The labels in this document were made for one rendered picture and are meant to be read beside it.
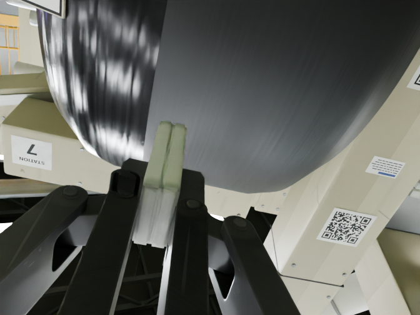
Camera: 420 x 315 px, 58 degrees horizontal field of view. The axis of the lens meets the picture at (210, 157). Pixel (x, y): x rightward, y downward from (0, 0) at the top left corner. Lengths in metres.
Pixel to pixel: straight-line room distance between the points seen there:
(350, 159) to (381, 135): 0.05
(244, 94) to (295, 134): 0.06
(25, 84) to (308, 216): 0.76
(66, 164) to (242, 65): 0.73
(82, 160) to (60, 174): 0.07
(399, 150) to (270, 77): 0.36
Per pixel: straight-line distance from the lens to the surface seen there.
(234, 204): 0.96
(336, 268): 0.76
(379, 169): 0.62
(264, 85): 0.28
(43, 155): 0.96
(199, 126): 0.31
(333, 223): 0.67
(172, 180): 0.15
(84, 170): 0.95
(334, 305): 1.39
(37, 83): 1.05
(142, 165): 0.18
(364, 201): 0.65
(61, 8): 0.29
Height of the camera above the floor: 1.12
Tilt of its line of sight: 34 degrees up
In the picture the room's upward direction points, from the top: 163 degrees counter-clockwise
